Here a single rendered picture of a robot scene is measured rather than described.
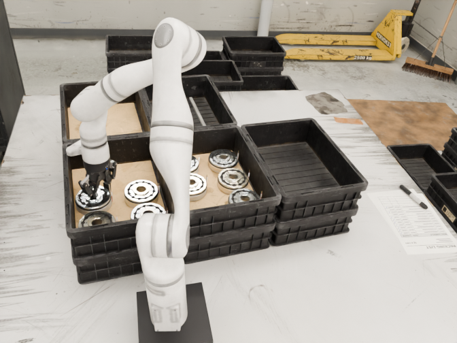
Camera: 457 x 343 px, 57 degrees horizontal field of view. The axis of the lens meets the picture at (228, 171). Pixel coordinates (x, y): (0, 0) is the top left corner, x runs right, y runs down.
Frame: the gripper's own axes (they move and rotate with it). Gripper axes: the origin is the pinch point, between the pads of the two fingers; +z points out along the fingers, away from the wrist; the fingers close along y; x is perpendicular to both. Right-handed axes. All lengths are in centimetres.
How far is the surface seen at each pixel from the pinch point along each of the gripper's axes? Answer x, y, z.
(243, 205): -41.5, 13.6, -7.4
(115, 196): -2.7, 3.3, 2.3
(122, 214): -9.6, -1.3, 2.3
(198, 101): 10, 69, 2
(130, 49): 117, 148, 36
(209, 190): -25.0, 22.9, 2.3
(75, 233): -11.7, -20.2, -7.4
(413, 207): -85, 73, 15
